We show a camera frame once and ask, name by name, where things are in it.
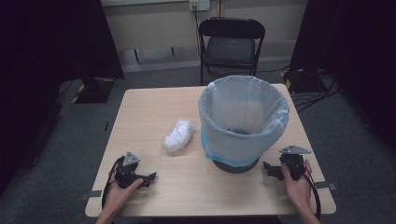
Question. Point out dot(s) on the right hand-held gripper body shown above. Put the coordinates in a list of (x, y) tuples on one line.
[(293, 161)]

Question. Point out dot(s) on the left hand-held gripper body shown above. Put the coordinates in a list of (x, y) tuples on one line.
[(127, 174)]

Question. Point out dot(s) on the trash bin with plastic liner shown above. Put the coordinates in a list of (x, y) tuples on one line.
[(243, 146)]

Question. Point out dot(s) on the dark grey trash bin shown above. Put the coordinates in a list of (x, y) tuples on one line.
[(235, 168)]

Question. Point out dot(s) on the clear plastic bag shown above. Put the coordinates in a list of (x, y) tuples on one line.
[(178, 136)]

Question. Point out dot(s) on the person's left hand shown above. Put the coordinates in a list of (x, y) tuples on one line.
[(120, 195)]

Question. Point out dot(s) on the person's right hand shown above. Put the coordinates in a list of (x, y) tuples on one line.
[(297, 188)]

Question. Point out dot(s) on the grey tape strip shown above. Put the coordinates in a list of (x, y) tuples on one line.
[(91, 195), (325, 185)]

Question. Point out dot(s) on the black stand base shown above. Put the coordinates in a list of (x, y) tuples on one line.
[(303, 81), (93, 91)]

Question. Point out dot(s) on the white panel with black feet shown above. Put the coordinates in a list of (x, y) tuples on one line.
[(155, 55)]

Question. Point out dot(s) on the black folding chair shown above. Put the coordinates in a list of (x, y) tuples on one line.
[(231, 49)]

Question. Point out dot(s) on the black curtain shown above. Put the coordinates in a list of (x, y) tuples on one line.
[(46, 56), (358, 53)]

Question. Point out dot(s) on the white wall outlet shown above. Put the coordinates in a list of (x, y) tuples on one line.
[(199, 4)]

